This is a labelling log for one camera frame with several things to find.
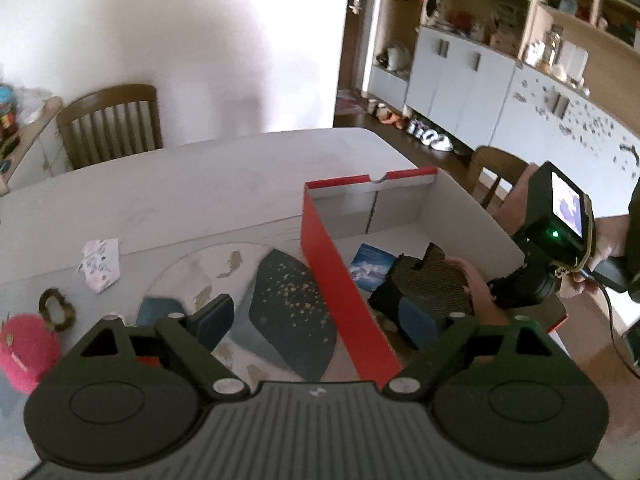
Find wooden side table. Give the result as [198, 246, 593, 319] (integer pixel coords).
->
[0, 97, 68, 196]

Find brown shoes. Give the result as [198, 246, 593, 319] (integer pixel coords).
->
[377, 107, 408, 128]

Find white container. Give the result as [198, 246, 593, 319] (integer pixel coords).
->
[560, 42, 591, 83]

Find colourful bottle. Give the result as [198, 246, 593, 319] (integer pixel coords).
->
[0, 85, 18, 131]

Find wooden chair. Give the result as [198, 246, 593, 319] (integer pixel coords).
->
[467, 145, 531, 211]
[56, 83, 165, 171]

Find white cardboard box red rim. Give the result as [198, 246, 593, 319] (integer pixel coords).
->
[300, 166, 570, 383]

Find white stickered cabinet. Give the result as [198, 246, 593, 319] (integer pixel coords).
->
[492, 65, 640, 201]

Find low white cabinet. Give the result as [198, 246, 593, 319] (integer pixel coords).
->
[367, 65, 416, 108]

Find glass jar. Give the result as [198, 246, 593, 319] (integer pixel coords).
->
[540, 25, 563, 63]

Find brown scrunchie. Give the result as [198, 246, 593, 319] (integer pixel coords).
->
[39, 287, 77, 333]

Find wooden door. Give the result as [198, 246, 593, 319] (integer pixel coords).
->
[334, 0, 386, 117]

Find white bag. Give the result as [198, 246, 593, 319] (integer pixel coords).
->
[377, 45, 413, 71]

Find patterned slippers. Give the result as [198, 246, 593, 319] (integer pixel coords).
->
[407, 120, 456, 153]

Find pink towel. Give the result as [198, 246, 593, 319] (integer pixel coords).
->
[492, 172, 533, 241]

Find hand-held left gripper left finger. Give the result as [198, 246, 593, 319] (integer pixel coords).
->
[60, 294, 251, 402]

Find pink rug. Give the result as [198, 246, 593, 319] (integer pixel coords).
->
[335, 91, 368, 116]

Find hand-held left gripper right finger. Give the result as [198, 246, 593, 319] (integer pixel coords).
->
[382, 297, 571, 402]

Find pink plush ball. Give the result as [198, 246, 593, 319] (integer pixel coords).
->
[0, 312, 63, 395]

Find round fish printed placemat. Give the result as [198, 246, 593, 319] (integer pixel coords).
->
[135, 242, 351, 383]

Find black cable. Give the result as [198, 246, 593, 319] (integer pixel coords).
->
[580, 267, 640, 381]

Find clear plastic bag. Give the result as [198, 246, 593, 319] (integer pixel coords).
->
[15, 85, 56, 121]

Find person's right hand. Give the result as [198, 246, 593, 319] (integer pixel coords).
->
[560, 215, 635, 302]

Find white cabinet with handles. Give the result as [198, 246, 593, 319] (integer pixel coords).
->
[405, 27, 516, 143]

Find blue card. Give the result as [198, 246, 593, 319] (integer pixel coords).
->
[350, 243, 398, 293]

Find white printed tissue packet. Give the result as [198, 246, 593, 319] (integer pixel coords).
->
[76, 237, 122, 292]

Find black mesh pouch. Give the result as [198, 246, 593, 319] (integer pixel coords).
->
[370, 242, 473, 331]

